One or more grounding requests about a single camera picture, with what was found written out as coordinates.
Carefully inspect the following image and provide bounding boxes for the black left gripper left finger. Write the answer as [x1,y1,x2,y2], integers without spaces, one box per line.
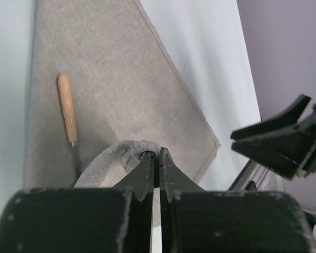
[1,152,154,252]

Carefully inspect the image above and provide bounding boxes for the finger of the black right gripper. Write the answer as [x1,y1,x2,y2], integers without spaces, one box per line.
[231,124,303,180]
[230,94,311,141]

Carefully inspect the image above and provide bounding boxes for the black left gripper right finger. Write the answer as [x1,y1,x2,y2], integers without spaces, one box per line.
[159,148,316,252]

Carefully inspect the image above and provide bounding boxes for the grey cloth napkin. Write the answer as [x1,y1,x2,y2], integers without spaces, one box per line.
[25,1,220,187]

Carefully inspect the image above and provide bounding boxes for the wooden handled metal spoon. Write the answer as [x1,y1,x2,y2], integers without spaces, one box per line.
[57,73,81,180]

